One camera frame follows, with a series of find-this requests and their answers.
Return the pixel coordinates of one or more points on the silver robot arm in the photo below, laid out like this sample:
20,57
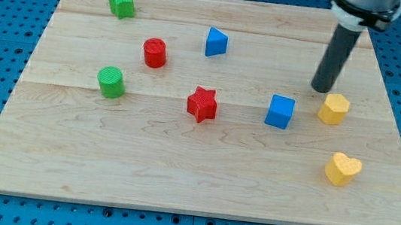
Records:
356,15

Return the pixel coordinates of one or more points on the red star block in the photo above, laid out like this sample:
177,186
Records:
202,104

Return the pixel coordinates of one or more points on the blue cube block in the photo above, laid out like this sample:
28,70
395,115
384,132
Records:
280,111

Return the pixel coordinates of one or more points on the green star block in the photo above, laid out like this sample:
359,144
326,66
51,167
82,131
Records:
122,8

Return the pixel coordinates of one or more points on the wooden board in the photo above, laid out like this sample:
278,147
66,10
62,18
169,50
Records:
61,139

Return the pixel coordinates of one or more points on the blue triangle block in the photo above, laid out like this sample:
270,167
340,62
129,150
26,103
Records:
216,42

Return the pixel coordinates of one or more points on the red cylinder block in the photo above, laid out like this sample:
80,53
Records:
154,52

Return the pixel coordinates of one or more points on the green cylinder block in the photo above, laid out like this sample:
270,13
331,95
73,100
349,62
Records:
110,80

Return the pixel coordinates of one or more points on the yellow hexagon block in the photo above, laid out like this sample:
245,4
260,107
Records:
334,109

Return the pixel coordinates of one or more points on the yellow heart block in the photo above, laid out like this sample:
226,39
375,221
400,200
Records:
341,169

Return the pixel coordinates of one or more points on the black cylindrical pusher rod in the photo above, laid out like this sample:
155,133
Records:
339,49

